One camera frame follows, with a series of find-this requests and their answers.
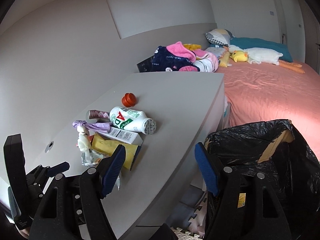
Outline yellow snack bag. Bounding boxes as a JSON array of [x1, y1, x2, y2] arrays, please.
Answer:
[[91, 133, 141, 170]]

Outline white tissue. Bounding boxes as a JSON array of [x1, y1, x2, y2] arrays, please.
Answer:
[[76, 126, 91, 152]]

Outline white barcode carton box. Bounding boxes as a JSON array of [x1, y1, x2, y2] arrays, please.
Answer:
[[98, 127, 143, 146]]

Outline purple wrapper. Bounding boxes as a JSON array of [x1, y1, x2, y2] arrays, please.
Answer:
[[72, 120, 111, 133]]

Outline white AD drink bottle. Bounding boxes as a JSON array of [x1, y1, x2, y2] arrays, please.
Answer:
[[109, 107, 157, 135]]

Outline orange round plastic cap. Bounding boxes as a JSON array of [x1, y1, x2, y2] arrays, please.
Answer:
[[121, 93, 137, 107]]

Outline black trash bag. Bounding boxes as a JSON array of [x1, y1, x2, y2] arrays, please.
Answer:
[[203, 119, 319, 239]]

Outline cardboard trash box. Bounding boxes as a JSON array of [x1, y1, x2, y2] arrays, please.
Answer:
[[258, 130, 294, 163]]

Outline white bedroom door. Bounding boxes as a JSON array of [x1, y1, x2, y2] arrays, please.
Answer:
[[274, 0, 305, 62]]

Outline silver foil wrapper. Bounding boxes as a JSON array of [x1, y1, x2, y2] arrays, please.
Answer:
[[81, 150, 104, 167]]

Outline foam puzzle floor mat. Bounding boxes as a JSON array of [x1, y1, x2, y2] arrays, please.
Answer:
[[165, 185, 208, 239]]

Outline grey bedside cabinet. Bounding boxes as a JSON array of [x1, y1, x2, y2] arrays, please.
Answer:
[[49, 72, 225, 239]]

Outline pink bed sheet mattress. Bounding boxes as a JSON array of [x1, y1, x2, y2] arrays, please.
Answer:
[[215, 60, 320, 131]]

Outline yellow corn plush toy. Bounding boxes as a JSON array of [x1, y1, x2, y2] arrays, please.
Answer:
[[219, 51, 231, 68]]

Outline yellow duck plush toy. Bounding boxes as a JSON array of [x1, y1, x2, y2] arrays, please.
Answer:
[[230, 50, 248, 63]]

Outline navy pink clothes pile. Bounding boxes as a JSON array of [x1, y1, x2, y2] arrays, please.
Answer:
[[151, 41, 219, 73]]

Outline white goose plush toy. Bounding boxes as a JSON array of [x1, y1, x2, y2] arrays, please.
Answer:
[[228, 45, 305, 74]]

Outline teal pillow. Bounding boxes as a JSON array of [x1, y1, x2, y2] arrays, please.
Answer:
[[230, 37, 293, 62]]

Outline checked grey yellow pillow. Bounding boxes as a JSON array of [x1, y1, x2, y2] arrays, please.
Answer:
[[204, 29, 234, 46]]

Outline black wall socket panel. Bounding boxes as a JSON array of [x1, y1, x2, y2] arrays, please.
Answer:
[[137, 56, 154, 73]]

